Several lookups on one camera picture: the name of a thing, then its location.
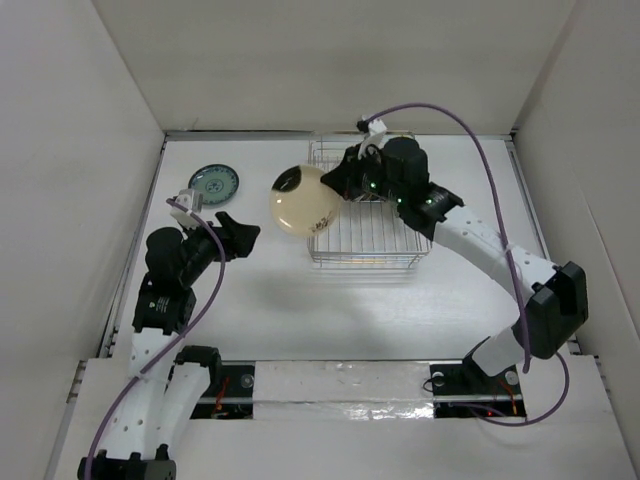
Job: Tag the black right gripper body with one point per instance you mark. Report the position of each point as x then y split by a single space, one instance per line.
368 177

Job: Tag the cream plate with black patch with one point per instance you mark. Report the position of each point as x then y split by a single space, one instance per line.
300 204

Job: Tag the blue patterned round plate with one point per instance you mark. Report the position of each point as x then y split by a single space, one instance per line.
218 183

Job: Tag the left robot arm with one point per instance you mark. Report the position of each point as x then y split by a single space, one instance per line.
186 265

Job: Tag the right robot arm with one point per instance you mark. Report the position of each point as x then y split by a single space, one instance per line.
552 299

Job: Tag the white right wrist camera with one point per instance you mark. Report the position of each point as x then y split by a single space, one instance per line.
373 130

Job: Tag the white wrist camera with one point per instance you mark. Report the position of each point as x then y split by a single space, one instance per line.
186 202
373 130

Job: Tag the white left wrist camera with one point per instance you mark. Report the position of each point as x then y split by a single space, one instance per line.
186 202

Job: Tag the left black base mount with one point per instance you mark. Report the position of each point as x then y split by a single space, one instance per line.
230 395

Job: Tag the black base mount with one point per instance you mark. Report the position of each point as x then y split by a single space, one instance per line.
454 396
230 395

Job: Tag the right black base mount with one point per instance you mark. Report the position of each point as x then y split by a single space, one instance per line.
454 396

